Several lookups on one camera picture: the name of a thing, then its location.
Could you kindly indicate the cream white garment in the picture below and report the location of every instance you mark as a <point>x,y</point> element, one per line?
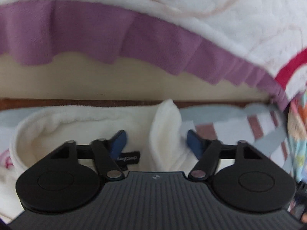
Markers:
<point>72,124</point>

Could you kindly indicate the bear print pillow purple ruffle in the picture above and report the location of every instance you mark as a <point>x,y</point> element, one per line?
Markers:
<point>191,12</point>

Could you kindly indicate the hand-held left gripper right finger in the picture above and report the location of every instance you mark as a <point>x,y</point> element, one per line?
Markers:
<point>193,144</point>

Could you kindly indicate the floral quilt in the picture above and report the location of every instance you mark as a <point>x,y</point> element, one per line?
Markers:
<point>298,129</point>

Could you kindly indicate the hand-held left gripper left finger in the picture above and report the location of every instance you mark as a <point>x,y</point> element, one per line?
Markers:
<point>118,144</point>

